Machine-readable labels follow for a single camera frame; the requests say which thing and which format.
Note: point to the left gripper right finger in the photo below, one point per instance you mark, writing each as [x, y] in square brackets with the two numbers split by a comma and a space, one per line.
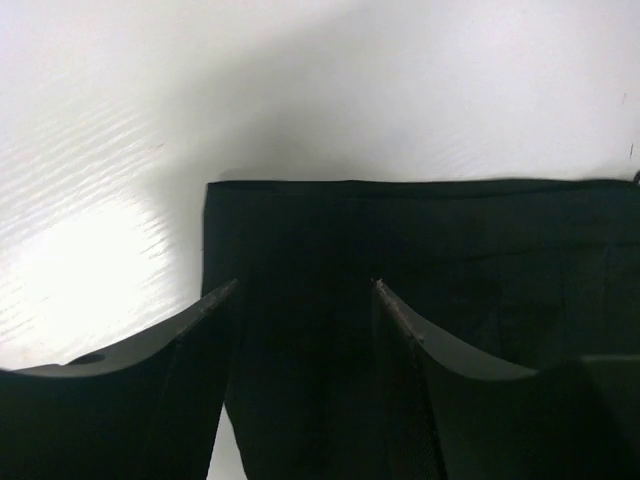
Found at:
[453, 411]

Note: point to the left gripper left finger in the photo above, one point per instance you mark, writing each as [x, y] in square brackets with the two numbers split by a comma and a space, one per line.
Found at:
[146, 407]

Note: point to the black skirt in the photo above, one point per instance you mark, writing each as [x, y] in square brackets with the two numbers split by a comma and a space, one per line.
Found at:
[535, 272]

